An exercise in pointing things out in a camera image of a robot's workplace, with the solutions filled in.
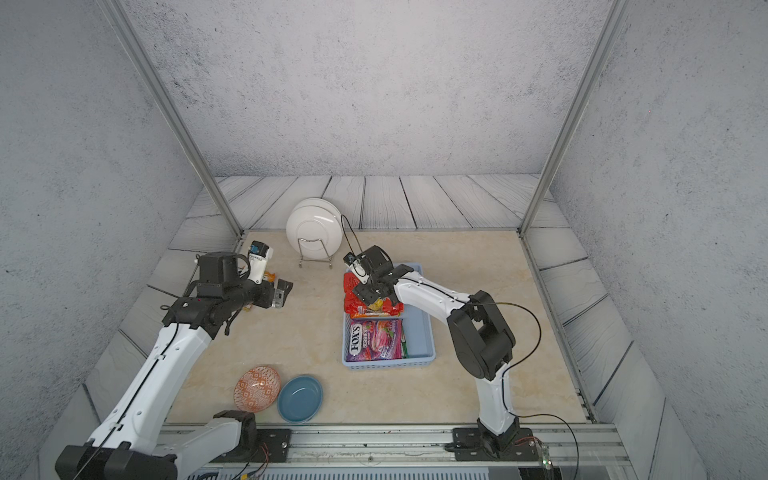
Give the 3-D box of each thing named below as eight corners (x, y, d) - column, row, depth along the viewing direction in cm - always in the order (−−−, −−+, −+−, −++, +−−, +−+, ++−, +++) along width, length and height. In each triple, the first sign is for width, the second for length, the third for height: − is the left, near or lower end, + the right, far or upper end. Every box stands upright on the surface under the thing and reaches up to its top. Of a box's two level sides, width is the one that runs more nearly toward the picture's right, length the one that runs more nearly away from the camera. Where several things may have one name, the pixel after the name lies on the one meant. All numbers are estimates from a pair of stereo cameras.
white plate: (294, 264, 112) (279, 227, 98) (302, 234, 123) (290, 197, 109) (342, 264, 112) (334, 227, 98) (346, 234, 123) (340, 197, 108)
